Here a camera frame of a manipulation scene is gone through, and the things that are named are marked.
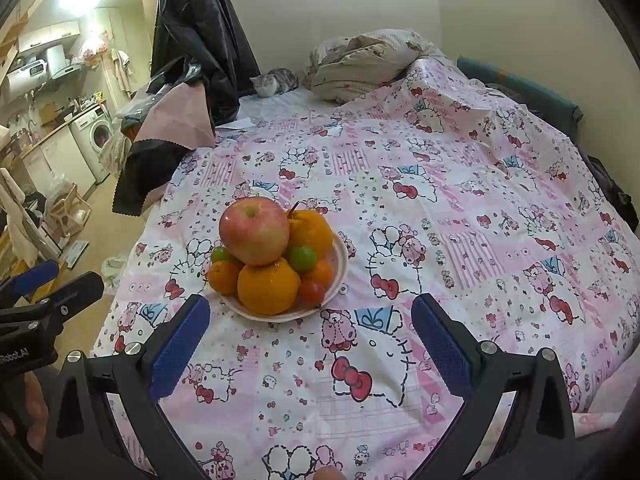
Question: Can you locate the small red tomato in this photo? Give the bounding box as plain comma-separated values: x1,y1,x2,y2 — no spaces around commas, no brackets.
298,279,327,307

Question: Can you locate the large orange with stem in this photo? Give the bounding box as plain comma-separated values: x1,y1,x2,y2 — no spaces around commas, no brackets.
286,201,335,259

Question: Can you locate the dark bag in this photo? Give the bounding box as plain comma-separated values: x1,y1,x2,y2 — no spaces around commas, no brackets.
575,142,640,233

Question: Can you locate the pink printed blanket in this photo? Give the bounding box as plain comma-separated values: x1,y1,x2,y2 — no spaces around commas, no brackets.
90,57,640,480

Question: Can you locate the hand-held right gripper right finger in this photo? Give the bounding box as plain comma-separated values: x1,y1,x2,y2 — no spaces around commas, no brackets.
411,292,578,480

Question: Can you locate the white washing machine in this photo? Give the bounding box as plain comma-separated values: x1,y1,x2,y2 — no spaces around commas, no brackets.
70,105,115,183

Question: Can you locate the black jacket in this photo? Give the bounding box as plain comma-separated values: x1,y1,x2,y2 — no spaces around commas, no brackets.
150,0,261,126

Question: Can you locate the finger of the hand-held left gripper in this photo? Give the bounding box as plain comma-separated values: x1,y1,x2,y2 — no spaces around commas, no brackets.
0,259,61,306
0,271,106,343

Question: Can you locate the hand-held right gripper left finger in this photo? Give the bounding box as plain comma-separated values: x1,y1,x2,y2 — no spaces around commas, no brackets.
42,294,212,480

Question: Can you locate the range hood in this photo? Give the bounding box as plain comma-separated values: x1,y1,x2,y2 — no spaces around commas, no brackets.
42,44,86,81

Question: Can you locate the teal headboard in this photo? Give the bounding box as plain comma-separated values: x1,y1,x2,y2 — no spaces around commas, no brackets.
456,56,583,136

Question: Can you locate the white plastic bag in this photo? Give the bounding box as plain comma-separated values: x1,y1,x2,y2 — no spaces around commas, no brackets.
101,256,130,286

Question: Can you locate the grey tabby cat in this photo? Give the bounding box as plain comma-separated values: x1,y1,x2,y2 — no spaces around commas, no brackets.
249,68,300,98

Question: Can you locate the pink and black cloth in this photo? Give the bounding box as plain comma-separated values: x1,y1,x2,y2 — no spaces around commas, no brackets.
112,80,217,216

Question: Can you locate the white wall cabinet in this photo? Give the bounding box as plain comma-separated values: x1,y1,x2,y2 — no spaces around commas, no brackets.
17,20,81,53

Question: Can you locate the beige crumpled duvet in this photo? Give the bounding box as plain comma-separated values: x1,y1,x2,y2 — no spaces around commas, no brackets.
306,28,458,105

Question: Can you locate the wooden rack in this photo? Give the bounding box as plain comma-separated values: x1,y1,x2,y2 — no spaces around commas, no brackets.
47,183,93,238

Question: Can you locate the white paper sheet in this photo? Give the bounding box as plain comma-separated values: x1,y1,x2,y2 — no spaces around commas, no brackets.
215,116,256,131

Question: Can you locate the small mandarin orange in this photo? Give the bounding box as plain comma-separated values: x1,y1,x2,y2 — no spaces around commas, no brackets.
302,259,334,286
206,259,243,296

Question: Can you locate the red apple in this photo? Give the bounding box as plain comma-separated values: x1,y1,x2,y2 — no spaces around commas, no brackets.
218,196,292,267

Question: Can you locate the white water heater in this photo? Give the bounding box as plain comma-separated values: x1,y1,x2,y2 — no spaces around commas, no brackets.
0,57,51,103

